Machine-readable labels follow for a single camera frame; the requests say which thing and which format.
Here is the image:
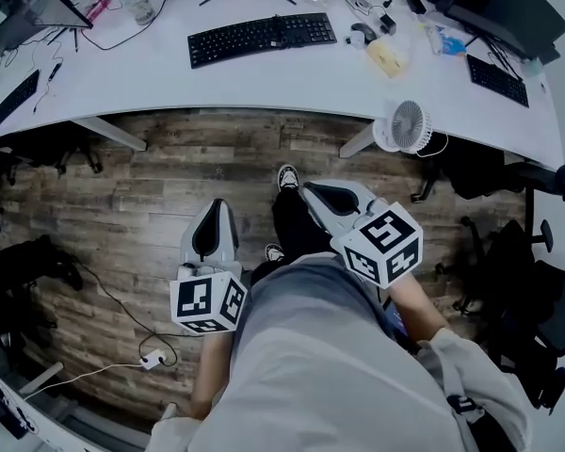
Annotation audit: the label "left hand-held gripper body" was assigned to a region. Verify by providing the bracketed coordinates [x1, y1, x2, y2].
[169, 260, 250, 337]

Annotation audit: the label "dark open laptop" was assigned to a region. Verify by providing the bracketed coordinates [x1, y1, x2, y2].
[0, 0, 94, 58]

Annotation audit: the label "pink plastic packet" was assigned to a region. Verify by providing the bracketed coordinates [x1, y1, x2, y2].
[83, 0, 113, 22]

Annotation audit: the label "white power strip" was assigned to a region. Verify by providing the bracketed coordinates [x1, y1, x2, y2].
[139, 348, 167, 370]

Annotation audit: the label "person's grey shoulder strap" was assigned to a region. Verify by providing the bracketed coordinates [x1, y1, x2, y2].
[432, 346, 489, 452]

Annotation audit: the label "person's black trousers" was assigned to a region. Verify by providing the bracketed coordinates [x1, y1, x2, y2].
[251, 186, 334, 282]

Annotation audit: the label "blue printed packet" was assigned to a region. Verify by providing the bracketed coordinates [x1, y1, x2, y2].
[435, 25, 467, 57]

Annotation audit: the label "person's right forearm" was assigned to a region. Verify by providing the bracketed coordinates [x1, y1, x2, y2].
[385, 273, 451, 343]

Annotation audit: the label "black smartphone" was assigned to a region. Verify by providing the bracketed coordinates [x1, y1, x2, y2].
[389, 301, 410, 344]

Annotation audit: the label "black full-size keyboard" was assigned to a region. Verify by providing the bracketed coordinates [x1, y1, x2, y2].
[186, 11, 339, 70]

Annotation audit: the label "black compact keyboard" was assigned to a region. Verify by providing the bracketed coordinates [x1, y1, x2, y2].
[0, 69, 41, 130]
[466, 53, 531, 108]

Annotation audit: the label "black flat monitor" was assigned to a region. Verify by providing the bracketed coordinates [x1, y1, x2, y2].
[426, 0, 565, 65]

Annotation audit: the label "black computer mouse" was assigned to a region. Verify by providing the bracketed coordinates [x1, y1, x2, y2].
[350, 22, 379, 45]

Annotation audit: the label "white desk leg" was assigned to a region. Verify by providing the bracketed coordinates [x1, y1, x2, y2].
[338, 122, 377, 158]
[73, 116, 148, 153]
[21, 361, 65, 397]

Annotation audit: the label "black floor cable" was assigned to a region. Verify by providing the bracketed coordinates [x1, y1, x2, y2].
[70, 259, 189, 366]

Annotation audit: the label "person's left forearm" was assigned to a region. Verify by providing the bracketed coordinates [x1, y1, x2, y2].
[187, 331, 239, 421]

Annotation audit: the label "white desk fan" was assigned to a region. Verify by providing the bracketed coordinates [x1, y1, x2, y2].
[372, 100, 434, 155]

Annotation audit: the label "black office chair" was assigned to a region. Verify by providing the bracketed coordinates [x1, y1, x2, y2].
[410, 134, 565, 206]
[435, 217, 565, 416]
[0, 132, 105, 187]
[0, 235, 84, 347]

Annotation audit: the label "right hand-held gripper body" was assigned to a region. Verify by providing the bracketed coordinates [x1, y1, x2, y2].
[329, 199, 425, 291]

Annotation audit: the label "black desk cable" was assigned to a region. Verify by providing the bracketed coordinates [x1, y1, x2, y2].
[79, 0, 171, 52]

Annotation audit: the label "white floor cable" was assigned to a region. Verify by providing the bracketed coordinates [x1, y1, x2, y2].
[23, 361, 145, 400]

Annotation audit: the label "beige plastic bag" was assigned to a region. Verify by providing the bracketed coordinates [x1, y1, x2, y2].
[365, 35, 409, 78]

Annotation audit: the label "clear plastic bottle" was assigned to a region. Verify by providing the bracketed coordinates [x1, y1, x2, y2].
[121, 0, 157, 26]

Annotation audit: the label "person's white shirt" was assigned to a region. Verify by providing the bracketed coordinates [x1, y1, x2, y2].
[145, 254, 533, 452]

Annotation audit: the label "person's right shoe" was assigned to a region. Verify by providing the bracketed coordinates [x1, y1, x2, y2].
[277, 164, 301, 192]

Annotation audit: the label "white fan cable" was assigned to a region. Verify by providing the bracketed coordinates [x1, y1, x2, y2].
[413, 132, 450, 158]

